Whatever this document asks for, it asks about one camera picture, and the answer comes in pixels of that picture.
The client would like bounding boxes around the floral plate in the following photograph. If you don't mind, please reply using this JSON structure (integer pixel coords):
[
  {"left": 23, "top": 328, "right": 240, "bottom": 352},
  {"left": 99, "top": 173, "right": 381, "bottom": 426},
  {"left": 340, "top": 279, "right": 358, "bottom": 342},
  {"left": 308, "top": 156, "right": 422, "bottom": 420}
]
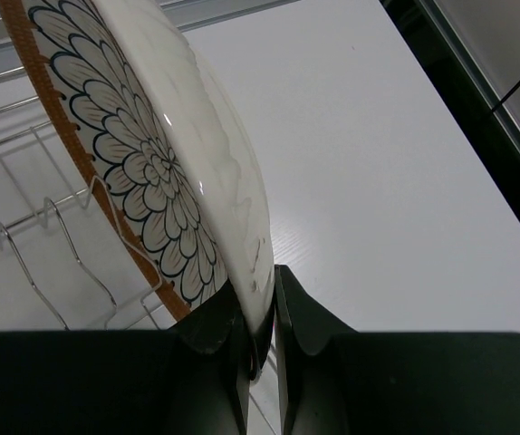
[{"left": 0, "top": 1, "right": 274, "bottom": 334}]

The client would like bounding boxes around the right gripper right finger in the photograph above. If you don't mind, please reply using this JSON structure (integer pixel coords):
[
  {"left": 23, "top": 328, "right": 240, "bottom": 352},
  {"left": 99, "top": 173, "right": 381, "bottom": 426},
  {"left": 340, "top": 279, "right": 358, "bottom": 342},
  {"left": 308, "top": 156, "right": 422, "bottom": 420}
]
[{"left": 274, "top": 265, "right": 352, "bottom": 434}]

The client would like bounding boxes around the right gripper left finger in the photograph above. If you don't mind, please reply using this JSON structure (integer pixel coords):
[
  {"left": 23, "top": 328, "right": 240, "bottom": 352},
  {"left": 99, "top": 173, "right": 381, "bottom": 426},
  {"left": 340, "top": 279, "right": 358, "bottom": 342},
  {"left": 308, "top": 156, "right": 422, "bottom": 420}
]
[{"left": 169, "top": 282, "right": 252, "bottom": 434}]

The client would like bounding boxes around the chrome wire dish rack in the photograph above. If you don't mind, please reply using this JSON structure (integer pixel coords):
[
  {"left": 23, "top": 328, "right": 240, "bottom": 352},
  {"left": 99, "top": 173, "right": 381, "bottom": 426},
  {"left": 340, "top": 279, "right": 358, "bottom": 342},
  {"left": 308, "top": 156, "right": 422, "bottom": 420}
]
[{"left": 0, "top": 26, "right": 288, "bottom": 435}]

